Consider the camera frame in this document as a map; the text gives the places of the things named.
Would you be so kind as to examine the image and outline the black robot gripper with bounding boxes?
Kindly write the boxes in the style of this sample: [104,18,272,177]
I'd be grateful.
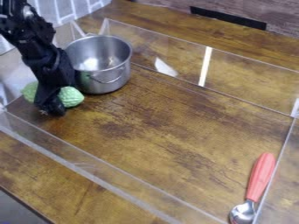
[21,46,75,116]

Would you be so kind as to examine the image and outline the green bumpy gourd toy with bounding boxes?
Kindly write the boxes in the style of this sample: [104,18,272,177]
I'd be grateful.
[21,81,84,109]

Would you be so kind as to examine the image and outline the silver metal pot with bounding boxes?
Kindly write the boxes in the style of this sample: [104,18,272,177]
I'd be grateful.
[65,35,132,95]

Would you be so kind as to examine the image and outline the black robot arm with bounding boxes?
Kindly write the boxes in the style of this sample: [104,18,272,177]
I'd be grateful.
[0,0,75,116]

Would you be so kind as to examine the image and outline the clear acrylic tray barrier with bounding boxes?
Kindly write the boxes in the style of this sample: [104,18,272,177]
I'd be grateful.
[0,18,299,224]

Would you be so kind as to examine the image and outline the black wall slot strip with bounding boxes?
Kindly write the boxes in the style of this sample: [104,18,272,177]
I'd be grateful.
[189,6,267,31]

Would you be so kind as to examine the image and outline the red handled metal spoon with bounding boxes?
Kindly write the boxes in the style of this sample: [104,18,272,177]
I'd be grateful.
[228,152,276,224]

